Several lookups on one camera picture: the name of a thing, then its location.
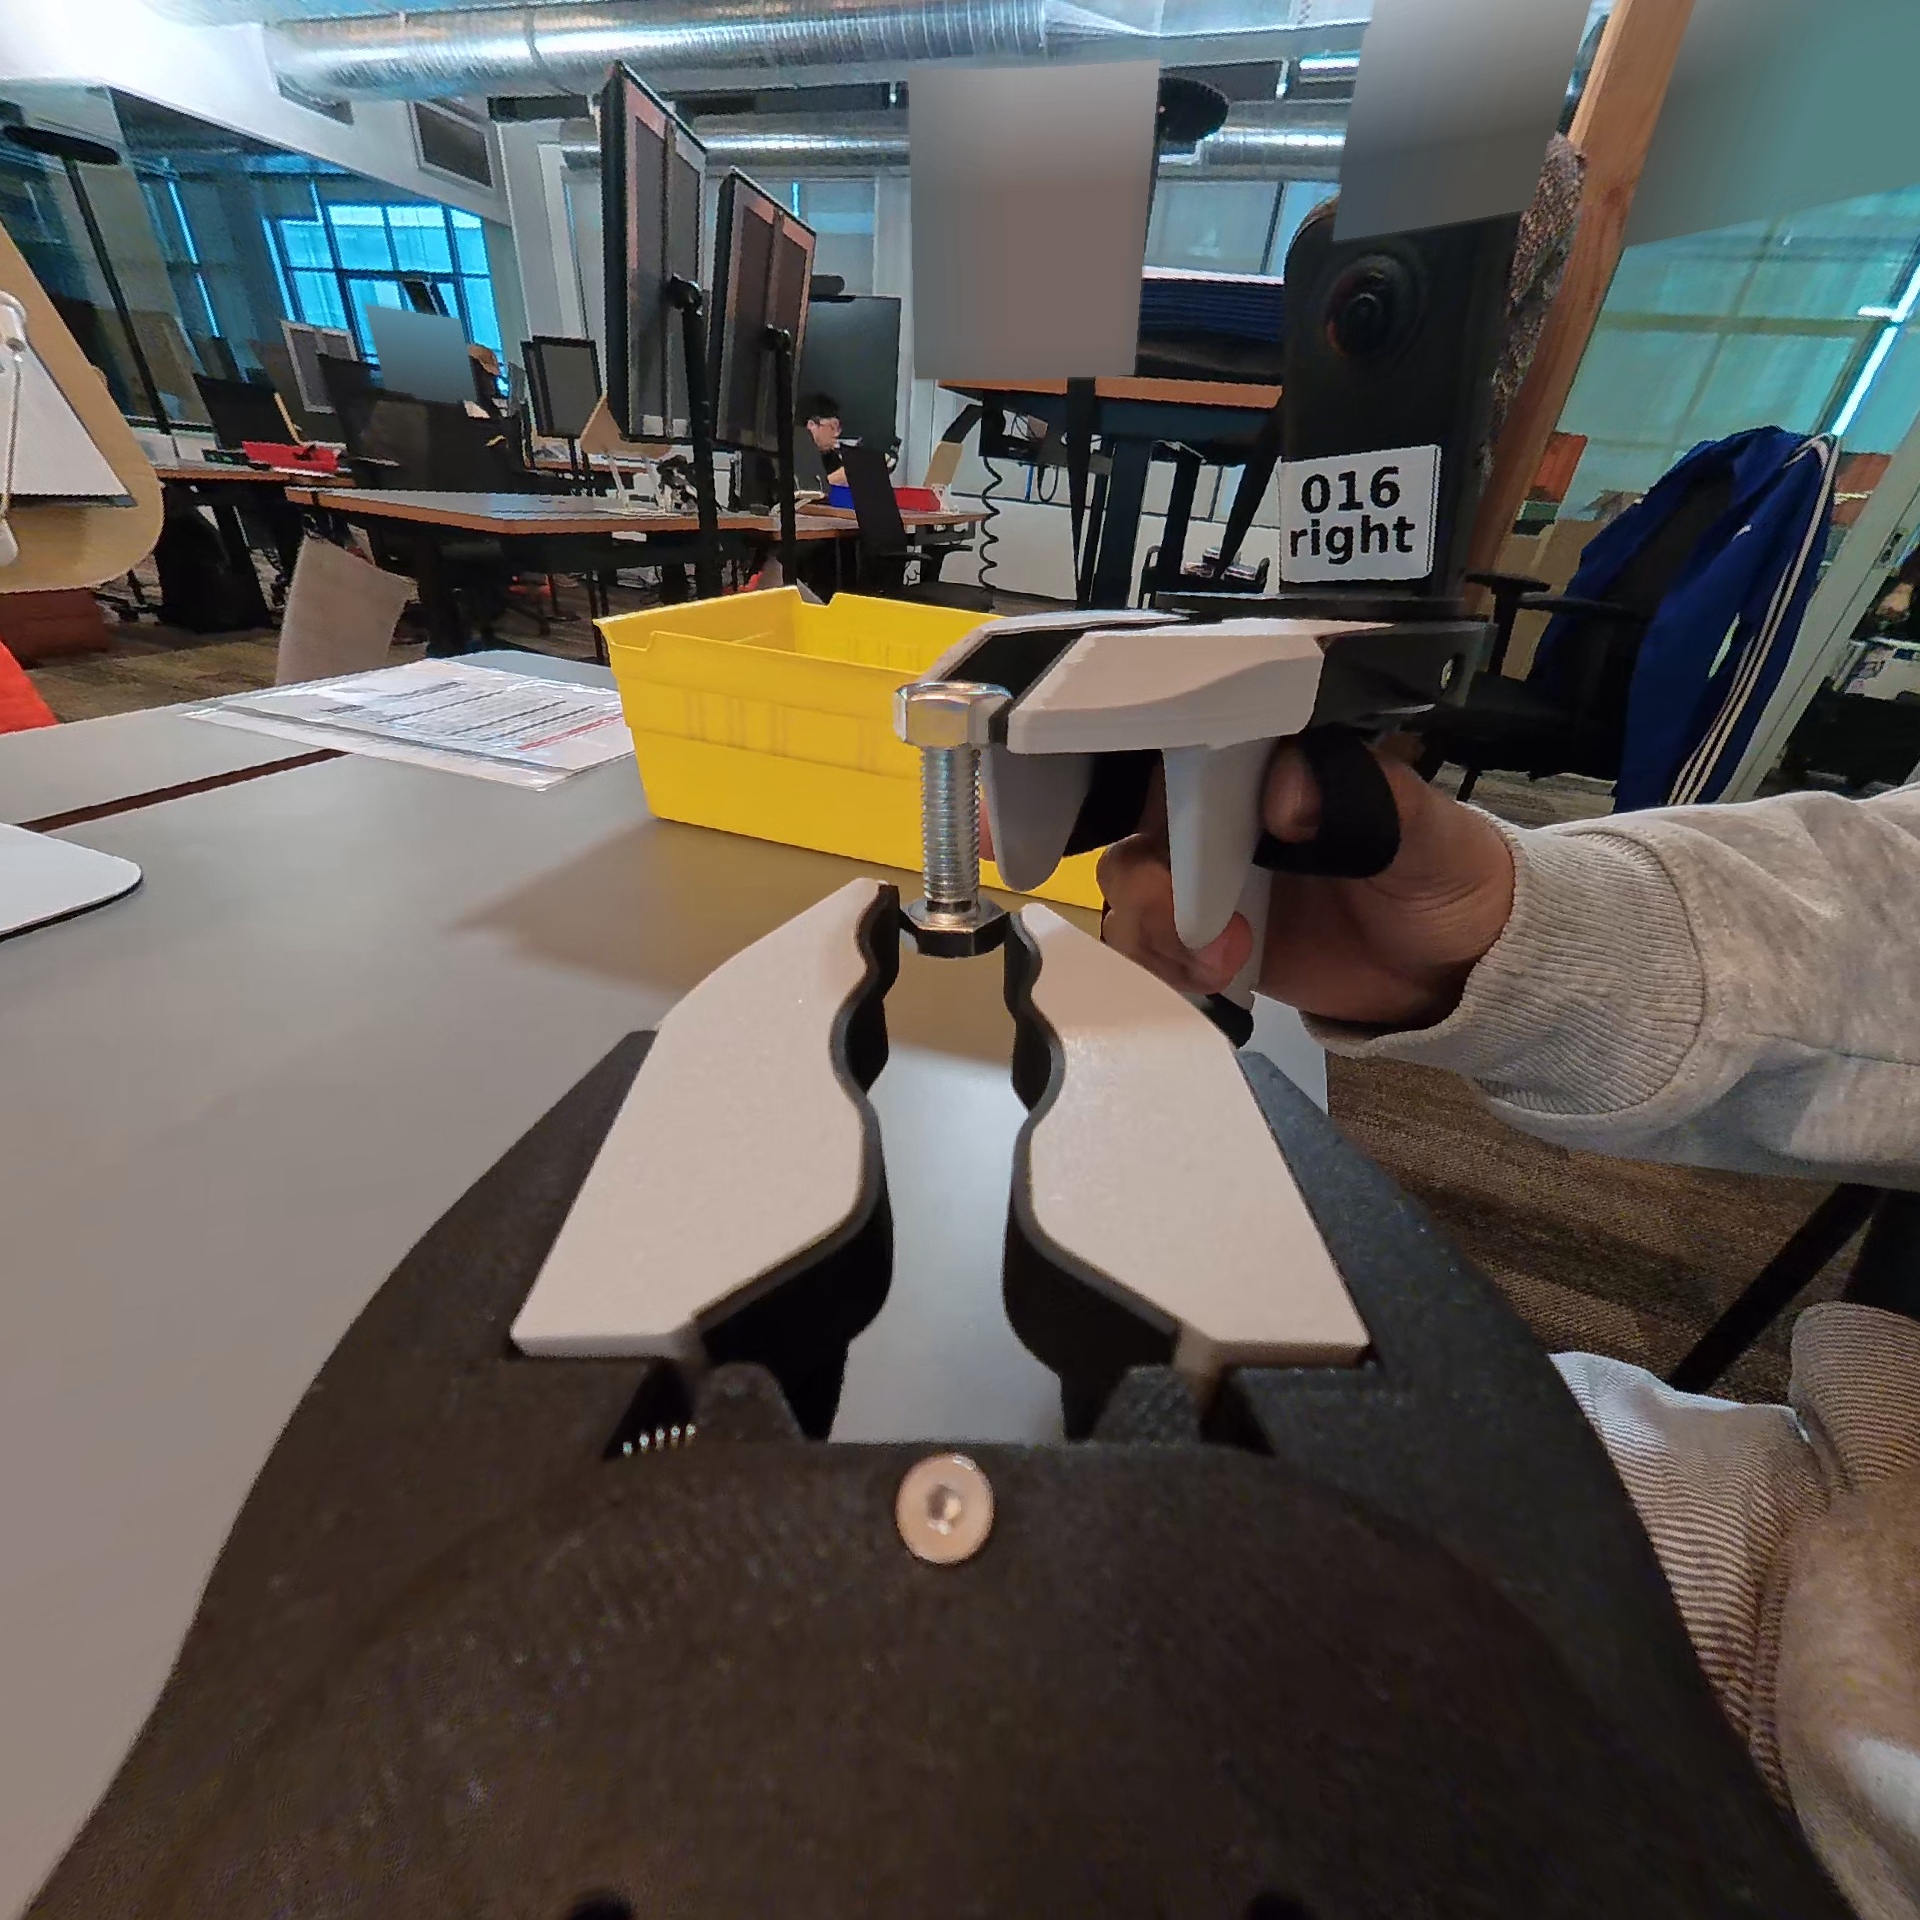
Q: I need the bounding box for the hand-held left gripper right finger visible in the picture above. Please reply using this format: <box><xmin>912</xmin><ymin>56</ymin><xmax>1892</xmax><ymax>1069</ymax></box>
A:
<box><xmin>1006</xmin><ymin>896</ymin><xmax>1375</xmax><ymax>1371</ymax></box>

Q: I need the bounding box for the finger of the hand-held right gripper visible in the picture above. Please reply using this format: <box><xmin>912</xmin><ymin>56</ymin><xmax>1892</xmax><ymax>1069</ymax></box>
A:
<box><xmin>923</xmin><ymin>608</ymin><xmax>1325</xmax><ymax>747</ymax></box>
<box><xmin>978</xmin><ymin>620</ymin><xmax>1400</xmax><ymax>896</ymax></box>

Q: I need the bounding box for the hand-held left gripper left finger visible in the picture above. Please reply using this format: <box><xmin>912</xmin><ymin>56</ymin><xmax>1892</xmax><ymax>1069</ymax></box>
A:
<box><xmin>510</xmin><ymin>878</ymin><xmax>903</xmax><ymax>1368</ymax></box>

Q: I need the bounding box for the silver hex nut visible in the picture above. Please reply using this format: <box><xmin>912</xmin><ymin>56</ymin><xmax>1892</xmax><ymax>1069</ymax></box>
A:
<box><xmin>896</xmin><ymin>680</ymin><xmax>1020</xmax><ymax>747</ymax></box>

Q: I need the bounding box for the silver hex bolt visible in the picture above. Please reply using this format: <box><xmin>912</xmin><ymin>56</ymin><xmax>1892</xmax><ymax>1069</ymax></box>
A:
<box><xmin>903</xmin><ymin>742</ymin><xmax>1007</xmax><ymax>963</ymax></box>

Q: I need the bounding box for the yellow plastic bin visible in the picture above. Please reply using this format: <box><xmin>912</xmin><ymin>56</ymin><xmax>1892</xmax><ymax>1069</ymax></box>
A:
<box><xmin>594</xmin><ymin>587</ymin><xmax>1120</xmax><ymax>912</ymax></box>

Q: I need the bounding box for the person's right forearm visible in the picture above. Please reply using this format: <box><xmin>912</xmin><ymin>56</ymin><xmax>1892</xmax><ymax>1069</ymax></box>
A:
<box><xmin>1302</xmin><ymin>780</ymin><xmax>1920</xmax><ymax>1179</ymax></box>

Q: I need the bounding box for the wooden standing desk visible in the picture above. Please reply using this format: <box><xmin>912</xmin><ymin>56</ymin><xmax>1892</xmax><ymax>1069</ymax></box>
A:
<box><xmin>939</xmin><ymin>374</ymin><xmax>1291</xmax><ymax>608</ymax></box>

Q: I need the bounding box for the grey desk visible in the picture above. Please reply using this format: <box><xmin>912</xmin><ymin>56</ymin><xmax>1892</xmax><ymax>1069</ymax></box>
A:
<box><xmin>0</xmin><ymin>644</ymin><xmax>1338</xmax><ymax>1900</ymax></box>

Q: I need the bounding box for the person's right hand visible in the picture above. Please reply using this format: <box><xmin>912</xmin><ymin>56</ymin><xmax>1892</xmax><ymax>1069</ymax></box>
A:
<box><xmin>1095</xmin><ymin>742</ymin><xmax>1520</xmax><ymax>1038</ymax></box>

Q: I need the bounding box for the stack of blue mats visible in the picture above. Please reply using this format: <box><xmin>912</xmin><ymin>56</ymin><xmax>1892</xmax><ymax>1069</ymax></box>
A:
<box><xmin>1135</xmin><ymin>267</ymin><xmax>1290</xmax><ymax>380</ymax></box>

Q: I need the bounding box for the black office chair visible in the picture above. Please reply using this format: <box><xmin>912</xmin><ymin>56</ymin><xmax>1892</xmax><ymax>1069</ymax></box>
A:
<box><xmin>837</xmin><ymin>441</ymin><xmax>980</xmax><ymax>602</ymax></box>
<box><xmin>1462</xmin><ymin>568</ymin><xmax>1652</xmax><ymax>804</ymax></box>

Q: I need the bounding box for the black flat monitor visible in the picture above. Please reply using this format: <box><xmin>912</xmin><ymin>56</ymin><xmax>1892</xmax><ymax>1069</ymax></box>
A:
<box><xmin>803</xmin><ymin>293</ymin><xmax>906</xmax><ymax>453</ymax></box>

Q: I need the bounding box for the blue striped jacket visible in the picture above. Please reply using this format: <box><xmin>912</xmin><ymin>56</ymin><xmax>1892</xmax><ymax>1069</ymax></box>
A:
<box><xmin>1528</xmin><ymin>427</ymin><xmax>1845</xmax><ymax>817</ymax></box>

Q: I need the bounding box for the wooden pillar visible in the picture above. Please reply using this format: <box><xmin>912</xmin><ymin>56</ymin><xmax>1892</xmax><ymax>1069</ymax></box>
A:
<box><xmin>1462</xmin><ymin>0</ymin><xmax>1701</xmax><ymax>617</ymax></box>

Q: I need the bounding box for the tall monitor on black pole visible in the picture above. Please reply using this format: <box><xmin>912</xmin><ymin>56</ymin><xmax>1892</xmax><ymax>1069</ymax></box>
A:
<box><xmin>708</xmin><ymin>168</ymin><xmax>818</xmax><ymax>594</ymax></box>
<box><xmin>597</xmin><ymin>59</ymin><xmax>723</xmax><ymax>602</ymax></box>

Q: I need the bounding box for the laminated instruction sheet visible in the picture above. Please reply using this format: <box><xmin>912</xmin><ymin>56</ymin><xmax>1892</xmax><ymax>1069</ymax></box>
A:
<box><xmin>188</xmin><ymin>668</ymin><xmax>636</xmax><ymax>793</ymax></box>

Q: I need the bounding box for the long wooden-edged table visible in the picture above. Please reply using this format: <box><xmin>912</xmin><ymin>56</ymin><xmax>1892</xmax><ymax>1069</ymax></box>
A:
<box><xmin>285</xmin><ymin>486</ymin><xmax>992</xmax><ymax>634</ymax></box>

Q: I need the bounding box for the small framed monitor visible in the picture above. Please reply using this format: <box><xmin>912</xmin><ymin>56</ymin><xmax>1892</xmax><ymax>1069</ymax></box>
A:
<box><xmin>518</xmin><ymin>336</ymin><xmax>606</xmax><ymax>444</ymax></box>
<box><xmin>278</xmin><ymin>321</ymin><xmax>360</xmax><ymax>417</ymax></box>

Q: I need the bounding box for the grey fabric panel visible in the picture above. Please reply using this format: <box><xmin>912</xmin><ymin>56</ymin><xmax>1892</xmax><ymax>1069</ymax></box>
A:
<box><xmin>276</xmin><ymin>537</ymin><xmax>416</xmax><ymax>688</ymax></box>

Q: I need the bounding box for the white stand base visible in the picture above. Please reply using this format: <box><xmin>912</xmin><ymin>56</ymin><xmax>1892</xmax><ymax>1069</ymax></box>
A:
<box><xmin>0</xmin><ymin>817</ymin><xmax>146</xmax><ymax>944</ymax></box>

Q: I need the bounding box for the red floor cushion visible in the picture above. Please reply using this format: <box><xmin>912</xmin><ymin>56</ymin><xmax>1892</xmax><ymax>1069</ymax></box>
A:
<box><xmin>0</xmin><ymin>590</ymin><xmax>118</xmax><ymax>666</ymax></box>

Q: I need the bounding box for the instruction sheet on stand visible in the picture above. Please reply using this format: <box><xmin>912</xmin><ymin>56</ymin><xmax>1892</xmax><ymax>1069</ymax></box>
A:
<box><xmin>0</xmin><ymin>222</ymin><xmax>167</xmax><ymax>597</ymax></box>

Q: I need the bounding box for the printed instruction page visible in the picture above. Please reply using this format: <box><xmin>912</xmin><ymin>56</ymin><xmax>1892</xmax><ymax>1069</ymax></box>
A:
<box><xmin>0</xmin><ymin>293</ymin><xmax>134</xmax><ymax>505</ymax></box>

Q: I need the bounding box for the silver ventilation duct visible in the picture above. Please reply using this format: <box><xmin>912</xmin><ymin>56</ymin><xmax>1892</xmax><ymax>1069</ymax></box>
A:
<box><xmin>270</xmin><ymin>0</ymin><xmax>1186</xmax><ymax>97</ymax></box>

